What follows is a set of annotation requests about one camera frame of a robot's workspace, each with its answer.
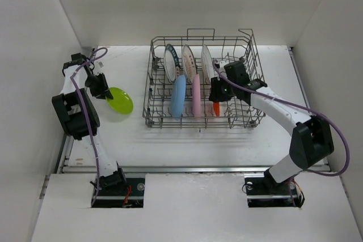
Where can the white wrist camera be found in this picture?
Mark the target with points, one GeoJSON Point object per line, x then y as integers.
{"type": "Point", "coordinates": [220, 64]}
{"type": "Point", "coordinates": [96, 66]}

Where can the white plate orange sunburst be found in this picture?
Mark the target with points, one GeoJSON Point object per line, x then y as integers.
{"type": "Point", "coordinates": [189, 63]}

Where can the white plate dark green rim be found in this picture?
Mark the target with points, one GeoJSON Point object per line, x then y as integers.
{"type": "Point", "coordinates": [171, 63]}

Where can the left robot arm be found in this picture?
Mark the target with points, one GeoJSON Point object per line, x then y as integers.
{"type": "Point", "coordinates": [79, 119]}

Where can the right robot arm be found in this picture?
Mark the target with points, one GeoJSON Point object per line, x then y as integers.
{"type": "Point", "coordinates": [311, 137]}

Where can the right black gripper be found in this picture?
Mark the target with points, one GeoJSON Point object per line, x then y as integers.
{"type": "Point", "coordinates": [215, 94]}

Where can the pink plate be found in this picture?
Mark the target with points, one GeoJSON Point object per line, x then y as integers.
{"type": "Point", "coordinates": [196, 96]}

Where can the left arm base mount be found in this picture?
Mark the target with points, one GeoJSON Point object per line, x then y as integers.
{"type": "Point", "coordinates": [130, 196]}

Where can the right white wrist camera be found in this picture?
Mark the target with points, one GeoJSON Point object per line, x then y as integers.
{"type": "Point", "coordinates": [220, 64]}

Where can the grey wire dish rack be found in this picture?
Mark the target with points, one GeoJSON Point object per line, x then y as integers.
{"type": "Point", "coordinates": [202, 80]}

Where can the white plate cloud motif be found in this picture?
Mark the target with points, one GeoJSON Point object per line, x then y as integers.
{"type": "Point", "coordinates": [207, 64]}

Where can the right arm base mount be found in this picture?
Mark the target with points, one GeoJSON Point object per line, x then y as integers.
{"type": "Point", "coordinates": [287, 194]}

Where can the blue plate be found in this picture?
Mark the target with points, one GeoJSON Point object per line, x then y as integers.
{"type": "Point", "coordinates": [178, 97]}

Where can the aluminium rail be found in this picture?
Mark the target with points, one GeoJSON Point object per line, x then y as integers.
{"type": "Point", "coordinates": [166, 169]}

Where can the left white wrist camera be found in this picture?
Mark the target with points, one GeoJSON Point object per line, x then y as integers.
{"type": "Point", "coordinates": [96, 66]}

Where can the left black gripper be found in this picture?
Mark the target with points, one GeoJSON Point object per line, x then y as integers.
{"type": "Point", "coordinates": [104, 88]}

